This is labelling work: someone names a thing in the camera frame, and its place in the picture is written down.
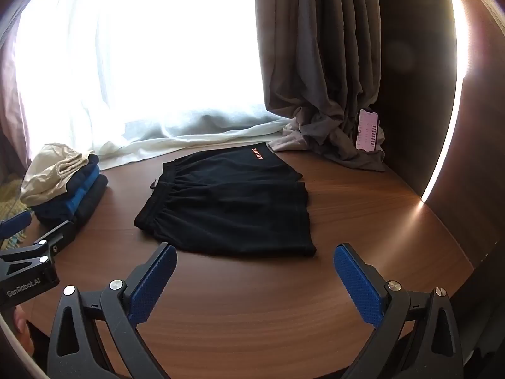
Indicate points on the yellow fringed woven cloth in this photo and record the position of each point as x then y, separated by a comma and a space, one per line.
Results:
12, 197

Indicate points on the glowing light strip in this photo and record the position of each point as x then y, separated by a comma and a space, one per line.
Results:
428, 189

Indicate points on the grey-brown drape curtain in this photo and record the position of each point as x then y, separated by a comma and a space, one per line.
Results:
315, 67
12, 106

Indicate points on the person's left hand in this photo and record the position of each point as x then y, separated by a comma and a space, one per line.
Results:
21, 329

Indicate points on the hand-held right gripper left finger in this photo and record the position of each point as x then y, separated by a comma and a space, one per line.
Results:
154, 280

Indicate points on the folded cream pants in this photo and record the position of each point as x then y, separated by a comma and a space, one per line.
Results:
43, 177

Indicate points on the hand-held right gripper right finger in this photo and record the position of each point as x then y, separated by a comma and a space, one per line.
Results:
357, 284

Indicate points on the smartphone with pink screen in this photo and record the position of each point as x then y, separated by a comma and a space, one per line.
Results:
367, 130

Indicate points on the white sheer curtain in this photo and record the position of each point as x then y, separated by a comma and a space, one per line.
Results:
158, 138

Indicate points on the folded navy pants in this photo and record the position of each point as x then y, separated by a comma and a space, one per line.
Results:
91, 162

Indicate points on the folded black fleece pants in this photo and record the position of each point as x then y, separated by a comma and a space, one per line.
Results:
94, 205

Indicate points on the folded blue pants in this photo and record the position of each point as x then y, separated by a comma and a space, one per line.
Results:
81, 195

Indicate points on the black pants with orange print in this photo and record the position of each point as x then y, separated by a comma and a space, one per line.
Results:
229, 205

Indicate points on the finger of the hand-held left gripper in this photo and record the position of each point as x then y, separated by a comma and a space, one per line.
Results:
59, 237
15, 224

